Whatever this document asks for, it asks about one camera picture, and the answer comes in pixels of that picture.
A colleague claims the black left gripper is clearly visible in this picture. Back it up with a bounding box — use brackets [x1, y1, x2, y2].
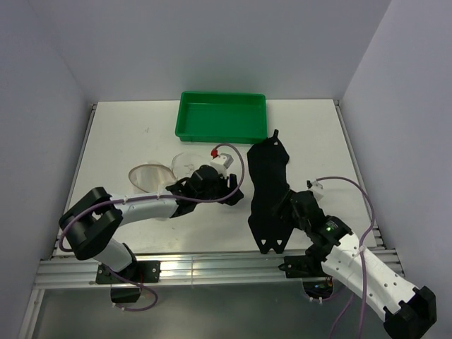
[196, 171, 243, 206]

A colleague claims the black bra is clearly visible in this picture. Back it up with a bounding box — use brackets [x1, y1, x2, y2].
[246, 129, 292, 254]

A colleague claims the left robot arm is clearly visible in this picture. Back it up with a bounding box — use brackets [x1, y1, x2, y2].
[59, 165, 244, 282]

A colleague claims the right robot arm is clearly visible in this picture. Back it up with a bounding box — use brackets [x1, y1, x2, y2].
[276, 191, 437, 338]

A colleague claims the green plastic tray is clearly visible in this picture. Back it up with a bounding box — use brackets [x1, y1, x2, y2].
[175, 91, 268, 144]

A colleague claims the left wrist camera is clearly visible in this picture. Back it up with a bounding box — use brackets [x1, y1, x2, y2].
[209, 149, 234, 178]

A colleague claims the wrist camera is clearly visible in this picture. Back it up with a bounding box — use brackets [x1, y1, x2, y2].
[209, 149, 234, 178]
[307, 179, 324, 201]

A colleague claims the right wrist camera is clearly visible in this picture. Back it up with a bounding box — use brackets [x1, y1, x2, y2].
[307, 179, 324, 201]

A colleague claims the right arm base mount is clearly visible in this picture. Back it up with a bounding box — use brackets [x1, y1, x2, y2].
[278, 255, 334, 302]

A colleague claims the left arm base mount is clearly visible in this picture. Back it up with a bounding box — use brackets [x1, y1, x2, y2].
[95, 261, 160, 312]

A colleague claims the aluminium frame rail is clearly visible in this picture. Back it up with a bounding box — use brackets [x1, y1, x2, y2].
[33, 246, 405, 290]

